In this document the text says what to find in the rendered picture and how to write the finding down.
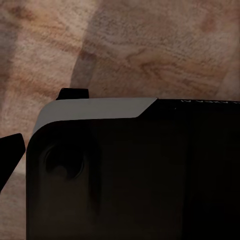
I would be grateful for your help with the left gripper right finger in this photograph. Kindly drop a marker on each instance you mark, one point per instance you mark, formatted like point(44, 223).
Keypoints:
point(232, 148)

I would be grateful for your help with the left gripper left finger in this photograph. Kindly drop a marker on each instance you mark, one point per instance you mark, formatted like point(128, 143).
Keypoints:
point(12, 148)

